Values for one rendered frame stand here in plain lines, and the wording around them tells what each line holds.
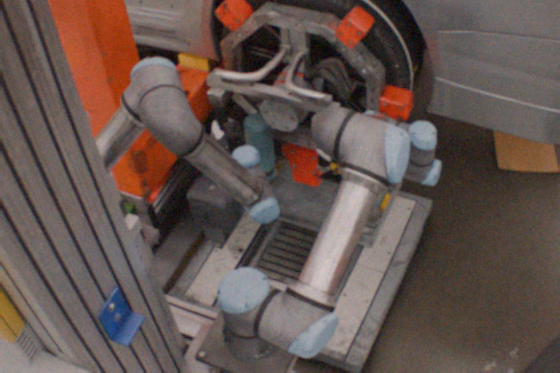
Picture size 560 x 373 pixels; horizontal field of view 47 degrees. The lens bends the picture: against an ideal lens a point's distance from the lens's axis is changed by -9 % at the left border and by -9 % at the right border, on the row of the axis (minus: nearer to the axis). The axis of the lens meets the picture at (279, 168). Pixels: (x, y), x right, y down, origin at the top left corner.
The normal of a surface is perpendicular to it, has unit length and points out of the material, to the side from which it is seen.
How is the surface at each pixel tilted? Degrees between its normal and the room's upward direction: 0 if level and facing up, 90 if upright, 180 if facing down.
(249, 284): 7
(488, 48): 90
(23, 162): 90
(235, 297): 7
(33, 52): 90
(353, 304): 0
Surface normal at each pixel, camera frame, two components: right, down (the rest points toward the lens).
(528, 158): -0.07, -0.69
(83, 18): -0.43, 0.68
